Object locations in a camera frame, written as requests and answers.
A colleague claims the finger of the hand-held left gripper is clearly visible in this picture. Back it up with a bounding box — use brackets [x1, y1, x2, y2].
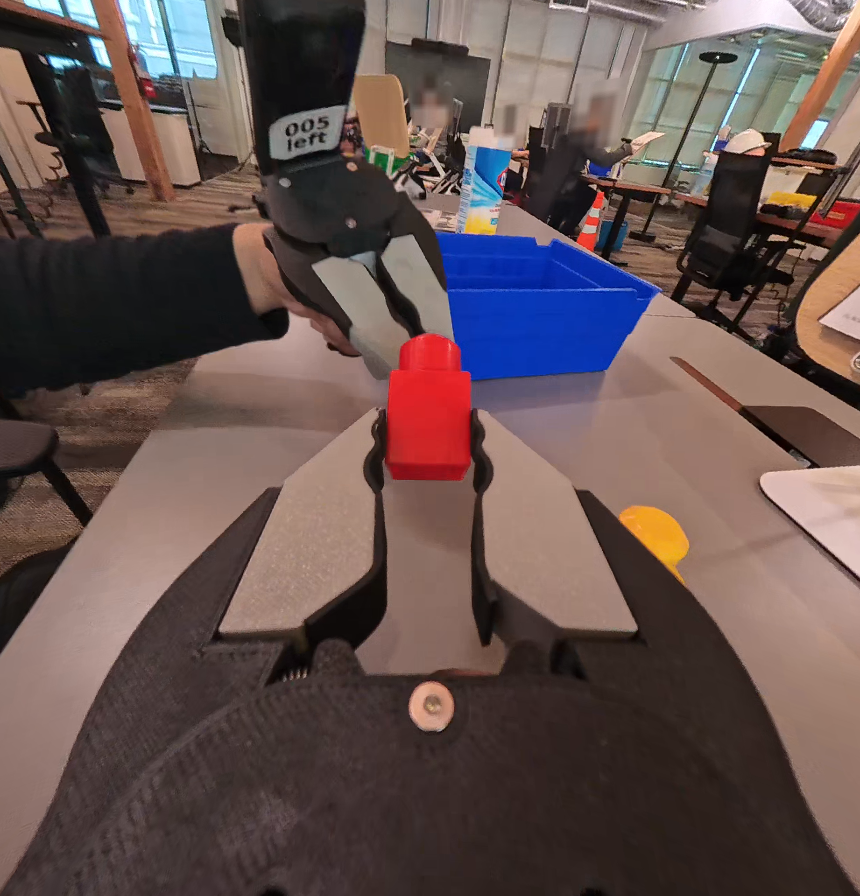
[311, 250, 411, 379]
[381, 234, 456, 348]

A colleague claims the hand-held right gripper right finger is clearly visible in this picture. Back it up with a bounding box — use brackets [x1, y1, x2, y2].
[472, 409, 640, 645]

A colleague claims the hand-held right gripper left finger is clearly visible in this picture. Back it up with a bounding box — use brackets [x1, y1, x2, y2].
[218, 409, 392, 648]

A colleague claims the yellow mega block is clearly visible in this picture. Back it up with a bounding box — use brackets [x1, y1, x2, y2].
[620, 504, 691, 583]

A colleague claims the blue plastic bin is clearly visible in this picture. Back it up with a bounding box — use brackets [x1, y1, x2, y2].
[433, 231, 663, 382]

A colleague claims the red mega block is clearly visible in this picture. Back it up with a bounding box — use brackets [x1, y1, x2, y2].
[386, 334, 476, 483]

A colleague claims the person's left forearm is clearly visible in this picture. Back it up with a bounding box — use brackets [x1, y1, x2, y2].
[0, 224, 291, 403]

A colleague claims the person's left hand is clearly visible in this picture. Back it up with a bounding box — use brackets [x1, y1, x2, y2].
[232, 222, 358, 354]

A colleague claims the blue white wipes canister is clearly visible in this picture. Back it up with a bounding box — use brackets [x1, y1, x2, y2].
[458, 126, 516, 236]

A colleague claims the large black display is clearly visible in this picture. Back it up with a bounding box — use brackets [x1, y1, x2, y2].
[386, 42, 493, 135]

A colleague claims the orange traffic cone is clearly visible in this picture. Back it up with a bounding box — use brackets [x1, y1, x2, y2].
[578, 189, 607, 254]

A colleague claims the wooden document stand white base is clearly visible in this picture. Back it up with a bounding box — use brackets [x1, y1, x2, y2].
[760, 210, 860, 596]

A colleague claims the black standing desk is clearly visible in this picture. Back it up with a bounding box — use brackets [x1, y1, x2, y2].
[0, 0, 123, 239]

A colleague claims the laminated instruction sheet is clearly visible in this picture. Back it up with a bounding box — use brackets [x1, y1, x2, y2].
[820, 273, 860, 348]

